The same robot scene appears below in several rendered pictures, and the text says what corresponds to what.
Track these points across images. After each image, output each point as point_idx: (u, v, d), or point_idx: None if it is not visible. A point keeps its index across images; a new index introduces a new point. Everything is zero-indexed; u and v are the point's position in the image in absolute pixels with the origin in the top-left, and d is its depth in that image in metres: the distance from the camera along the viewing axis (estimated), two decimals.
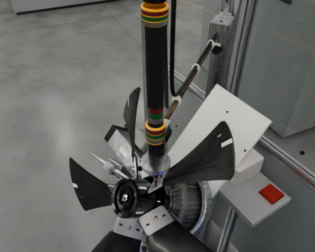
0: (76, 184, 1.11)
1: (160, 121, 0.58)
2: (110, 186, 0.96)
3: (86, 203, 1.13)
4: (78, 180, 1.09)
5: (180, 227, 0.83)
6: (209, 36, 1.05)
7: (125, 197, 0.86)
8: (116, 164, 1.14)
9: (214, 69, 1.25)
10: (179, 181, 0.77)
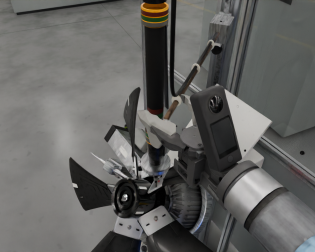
0: (76, 184, 1.11)
1: None
2: (110, 186, 0.96)
3: (86, 203, 1.13)
4: (78, 180, 1.09)
5: (180, 227, 0.83)
6: (209, 37, 1.05)
7: (125, 197, 0.86)
8: (116, 164, 1.14)
9: (214, 69, 1.25)
10: (179, 181, 0.77)
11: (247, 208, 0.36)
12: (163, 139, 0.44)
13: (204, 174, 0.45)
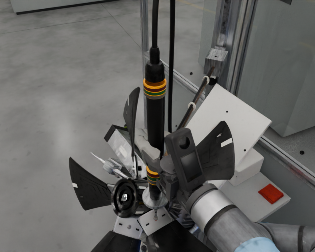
0: (76, 184, 1.11)
1: None
2: (110, 186, 0.96)
3: (86, 203, 1.13)
4: (78, 180, 1.09)
5: (180, 227, 0.83)
6: (205, 70, 1.14)
7: (125, 197, 0.86)
8: (116, 164, 1.14)
9: None
10: None
11: (205, 220, 0.50)
12: (147, 162, 0.59)
13: (179, 192, 0.59)
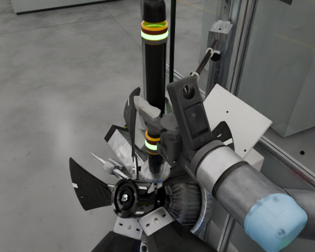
0: (76, 184, 1.11)
1: None
2: (110, 186, 0.96)
3: (86, 203, 1.13)
4: (78, 180, 1.09)
5: (180, 226, 0.83)
6: (209, 44, 1.07)
7: (125, 197, 0.86)
8: (116, 164, 1.14)
9: (214, 69, 1.25)
10: (179, 181, 0.77)
11: (213, 178, 0.42)
12: (146, 121, 0.52)
13: (182, 154, 0.52)
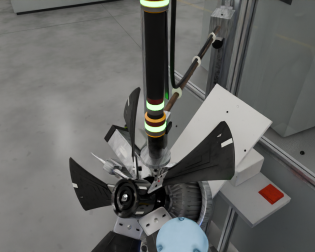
0: (76, 184, 1.11)
1: (160, 112, 0.57)
2: (110, 186, 0.96)
3: (86, 203, 1.13)
4: (78, 180, 1.09)
5: None
6: (210, 30, 1.03)
7: (125, 197, 0.86)
8: (116, 164, 1.14)
9: (214, 69, 1.25)
10: (179, 181, 0.77)
11: None
12: None
13: None
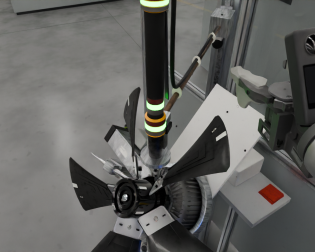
0: (129, 103, 1.02)
1: (160, 112, 0.57)
2: (134, 162, 0.91)
3: (126, 117, 1.08)
4: (130, 108, 0.99)
5: (137, 248, 0.92)
6: (210, 30, 1.03)
7: (124, 199, 0.86)
8: (116, 164, 1.14)
9: (214, 69, 1.25)
10: None
11: None
12: (249, 88, 0.41)
13: (290, 135, 0.40)
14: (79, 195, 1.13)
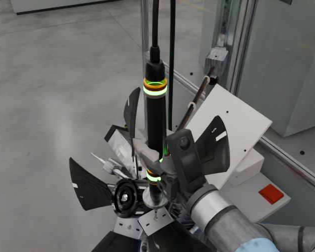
0: (129, 103, 1.02)
1: None
2: (134, 162, 0.91)
3: (126, 117, 1.08)
4: (130, 108, 0.99)
5: (137, 248, 0.92)
6: (205, 69, 1.14)
7: (124, 199, 0.86)
8: (116, 164, 1.14)
9: None
10: None
11: (205, 221, 0.50)
12: (147, 165, 0.58)
13: (179, 192, 0.59)
14: (79, 195, 1.13)
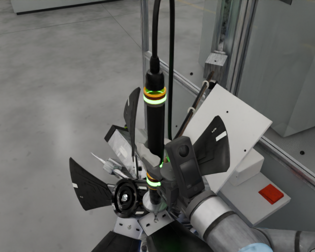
0: (129, 103, 1.02)
1: None
2: (134, 162, 0.91)
3: (126, 117, 1.08)
4: (130, 108, 0.99)
5: (137, 248, 0.92)
6: (205, 74, 1.15)
7: (124, 199, 0.86)
8: (116, 164, 1.14)
9: None
10: None
11: (204, 226, 0.51)
12: (148, 169, 0.60)
13: (179, 198, 0.60)
14: (79, 195, 1.13)
